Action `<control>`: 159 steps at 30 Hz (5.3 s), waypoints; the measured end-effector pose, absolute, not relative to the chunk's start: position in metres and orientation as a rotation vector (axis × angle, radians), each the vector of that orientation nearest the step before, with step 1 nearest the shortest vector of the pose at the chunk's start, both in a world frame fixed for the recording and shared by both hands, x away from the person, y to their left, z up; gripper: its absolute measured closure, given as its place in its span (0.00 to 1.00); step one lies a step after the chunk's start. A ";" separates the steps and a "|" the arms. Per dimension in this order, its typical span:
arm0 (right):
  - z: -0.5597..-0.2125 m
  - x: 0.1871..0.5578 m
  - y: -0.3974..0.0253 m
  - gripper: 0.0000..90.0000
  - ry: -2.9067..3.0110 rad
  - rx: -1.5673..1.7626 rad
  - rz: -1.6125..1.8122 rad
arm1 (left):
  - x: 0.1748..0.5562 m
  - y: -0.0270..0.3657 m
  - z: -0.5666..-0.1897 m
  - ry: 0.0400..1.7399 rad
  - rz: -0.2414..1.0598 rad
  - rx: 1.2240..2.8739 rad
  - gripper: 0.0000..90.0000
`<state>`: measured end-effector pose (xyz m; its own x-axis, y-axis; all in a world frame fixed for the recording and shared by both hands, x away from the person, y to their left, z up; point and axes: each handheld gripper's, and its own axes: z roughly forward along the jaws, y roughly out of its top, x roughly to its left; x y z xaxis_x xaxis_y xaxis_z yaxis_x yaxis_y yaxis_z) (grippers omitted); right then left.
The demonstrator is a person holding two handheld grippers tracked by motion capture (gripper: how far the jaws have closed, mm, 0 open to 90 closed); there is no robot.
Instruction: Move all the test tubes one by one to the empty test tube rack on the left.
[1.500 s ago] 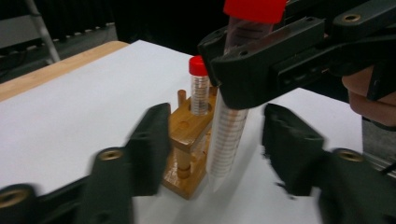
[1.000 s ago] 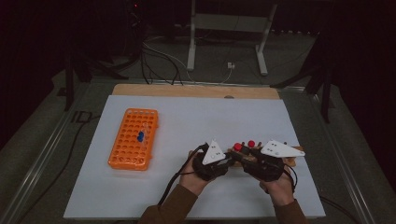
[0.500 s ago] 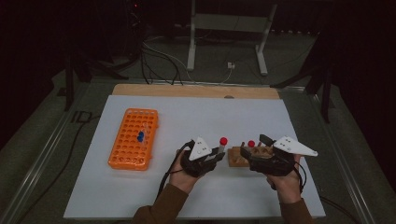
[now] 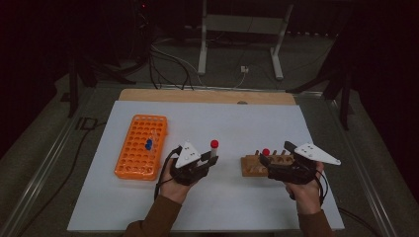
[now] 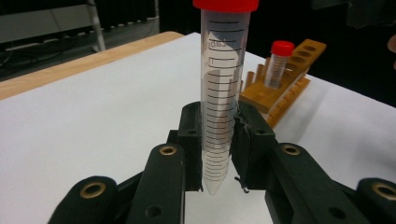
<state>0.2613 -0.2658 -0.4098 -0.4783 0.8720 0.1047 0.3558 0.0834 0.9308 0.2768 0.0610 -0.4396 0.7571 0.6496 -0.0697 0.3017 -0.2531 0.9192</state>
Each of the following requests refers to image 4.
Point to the dark equipment stand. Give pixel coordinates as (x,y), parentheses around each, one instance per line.
(141,19)

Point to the white table sheet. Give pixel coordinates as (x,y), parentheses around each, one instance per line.
(230,125)

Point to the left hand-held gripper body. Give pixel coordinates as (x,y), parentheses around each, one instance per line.
(189,173)

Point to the wooden test tube rack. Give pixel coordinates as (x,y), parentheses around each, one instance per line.
(252,169)

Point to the blue-capped test tube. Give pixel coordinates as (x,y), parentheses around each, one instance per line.
(150,141)
(148,146)

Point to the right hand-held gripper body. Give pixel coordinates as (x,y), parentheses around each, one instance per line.
(293,173)

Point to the orange plastic test tube rack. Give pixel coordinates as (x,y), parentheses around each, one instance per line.
(135,154)

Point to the person's right hand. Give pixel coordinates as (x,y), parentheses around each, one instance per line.
(308,199)

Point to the clear test tube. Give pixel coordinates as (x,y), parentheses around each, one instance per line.
(154,134)

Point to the white plug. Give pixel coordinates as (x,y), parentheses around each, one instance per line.
(244,69)

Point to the person's left hand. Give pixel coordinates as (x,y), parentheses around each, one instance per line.
(176,191)

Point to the black tripod stand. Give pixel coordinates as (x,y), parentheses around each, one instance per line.
(345,105)

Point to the metal floor rail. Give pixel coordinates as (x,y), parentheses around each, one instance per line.
(214,87)
(362,184)
(42,168)

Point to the white metal stand frame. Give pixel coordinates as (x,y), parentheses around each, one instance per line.
(242,23)

